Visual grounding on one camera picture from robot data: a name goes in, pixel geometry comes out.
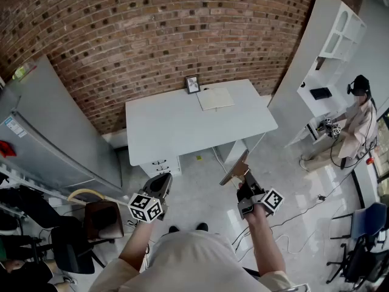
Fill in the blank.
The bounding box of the black floor cable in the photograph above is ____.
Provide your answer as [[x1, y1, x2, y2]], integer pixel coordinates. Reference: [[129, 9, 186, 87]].
[[232, 172, 356, 246]]

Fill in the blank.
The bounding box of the red item on refrigerator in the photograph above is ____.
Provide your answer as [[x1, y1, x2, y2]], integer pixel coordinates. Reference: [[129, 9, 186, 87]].
[[0, 140, 16, 158]]

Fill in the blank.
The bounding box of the clear plastic box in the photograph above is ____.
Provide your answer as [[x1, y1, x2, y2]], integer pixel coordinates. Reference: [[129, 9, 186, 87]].
[[12, 63, 38, 82]]

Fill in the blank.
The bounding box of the grey refrigerator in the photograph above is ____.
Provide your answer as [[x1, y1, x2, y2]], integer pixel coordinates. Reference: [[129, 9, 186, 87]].
[[0, 55, 124, 199]]

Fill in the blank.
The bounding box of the cream curved tube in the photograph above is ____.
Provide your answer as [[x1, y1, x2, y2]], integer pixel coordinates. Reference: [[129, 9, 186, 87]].
[[66, 187, 106, 205]]

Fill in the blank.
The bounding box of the refrigerator label sticker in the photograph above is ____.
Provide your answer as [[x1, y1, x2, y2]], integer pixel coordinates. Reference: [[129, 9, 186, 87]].
[[4, 117, 29, 139]]

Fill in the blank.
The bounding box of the person's left forearm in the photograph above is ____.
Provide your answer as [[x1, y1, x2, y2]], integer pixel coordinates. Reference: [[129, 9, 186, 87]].
[[118, 220, 156, 272]]

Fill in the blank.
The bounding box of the white shelf unit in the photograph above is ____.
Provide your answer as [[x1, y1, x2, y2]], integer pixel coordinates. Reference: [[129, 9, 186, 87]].
[[268, 0, 368, 148]]

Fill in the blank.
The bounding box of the black office chair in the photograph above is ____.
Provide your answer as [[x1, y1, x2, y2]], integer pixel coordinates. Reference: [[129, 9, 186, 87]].
[[49, 216, 106, 275]]

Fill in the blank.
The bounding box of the window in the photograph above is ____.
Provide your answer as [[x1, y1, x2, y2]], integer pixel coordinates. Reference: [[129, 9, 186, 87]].
[[374, 107, 389, 183]]

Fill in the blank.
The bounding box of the brown wooden chair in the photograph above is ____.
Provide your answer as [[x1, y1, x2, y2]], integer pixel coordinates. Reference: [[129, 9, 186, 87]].
[[83, 200, 125, 246]]

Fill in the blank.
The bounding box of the flat black box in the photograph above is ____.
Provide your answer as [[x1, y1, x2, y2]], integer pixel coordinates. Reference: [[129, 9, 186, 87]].
[[309, 87, 331, 101]]

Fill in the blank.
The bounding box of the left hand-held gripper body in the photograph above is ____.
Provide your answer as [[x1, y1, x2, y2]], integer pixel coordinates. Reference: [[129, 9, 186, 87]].
[[127, 189, 171, 224]]

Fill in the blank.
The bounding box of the person's beige shirt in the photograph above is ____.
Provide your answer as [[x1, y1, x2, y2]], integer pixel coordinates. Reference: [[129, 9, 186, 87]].
[[89, 229, 308, 292]]

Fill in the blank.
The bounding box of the person's right forearm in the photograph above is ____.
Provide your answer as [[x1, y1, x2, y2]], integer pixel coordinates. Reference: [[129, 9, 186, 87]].
[[246, 204, 287, 277]]

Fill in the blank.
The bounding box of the white desk with drawers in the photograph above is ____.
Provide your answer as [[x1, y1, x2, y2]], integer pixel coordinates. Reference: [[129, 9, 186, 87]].
[[125, 78, 279, 178]]

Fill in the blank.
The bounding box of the black picture frame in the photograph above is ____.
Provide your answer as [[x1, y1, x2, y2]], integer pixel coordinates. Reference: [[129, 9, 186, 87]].
[[184, 75, 202, 96]]

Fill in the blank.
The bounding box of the open white notebook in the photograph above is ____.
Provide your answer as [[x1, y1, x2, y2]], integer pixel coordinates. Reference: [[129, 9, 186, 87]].
[[195, 87, 236, 113]]

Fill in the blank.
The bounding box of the blue chair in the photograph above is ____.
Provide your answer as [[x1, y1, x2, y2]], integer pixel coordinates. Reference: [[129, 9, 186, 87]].
[[326, 202, 389, 289]]

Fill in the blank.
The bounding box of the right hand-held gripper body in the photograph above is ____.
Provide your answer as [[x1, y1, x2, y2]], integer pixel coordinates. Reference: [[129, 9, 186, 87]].
[[236, 187, 285, 220]]

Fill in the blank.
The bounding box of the white metal rack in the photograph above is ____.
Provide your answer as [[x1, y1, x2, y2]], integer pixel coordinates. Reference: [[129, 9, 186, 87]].
[[0, 162, 71, 208]]

